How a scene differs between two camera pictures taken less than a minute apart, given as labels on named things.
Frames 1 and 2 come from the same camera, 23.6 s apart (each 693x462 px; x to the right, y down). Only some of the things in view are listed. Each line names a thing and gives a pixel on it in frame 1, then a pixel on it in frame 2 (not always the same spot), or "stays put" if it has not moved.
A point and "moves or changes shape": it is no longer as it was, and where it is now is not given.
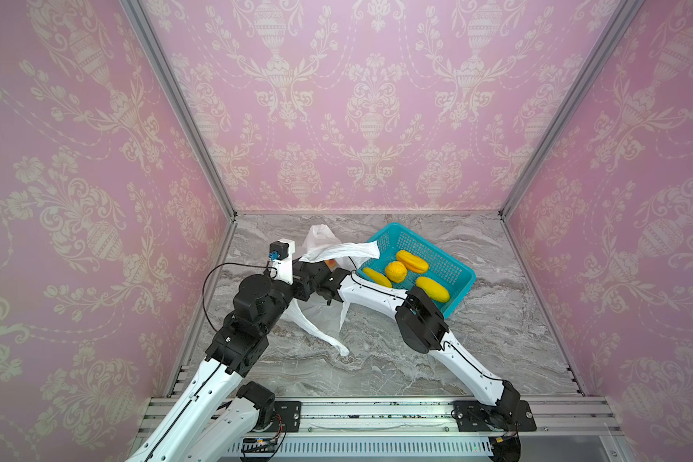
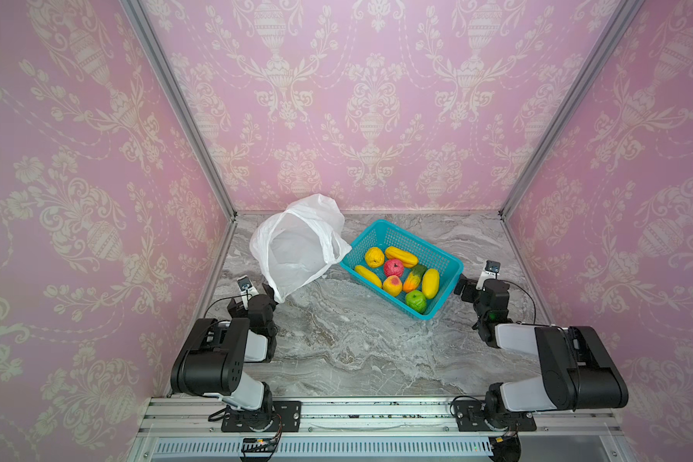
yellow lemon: [396, 271] to [374, 257]
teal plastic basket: [404, 257] moves or changes shape
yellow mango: [432, 289] moves or changes shape
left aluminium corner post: [145, 31] stays put
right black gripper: [309, 289] to [471, 288]
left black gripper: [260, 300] stays put
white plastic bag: [322, 242] to [292, 248]
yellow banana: [377, 277] moves or changes shape
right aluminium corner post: [617, 25] stays put
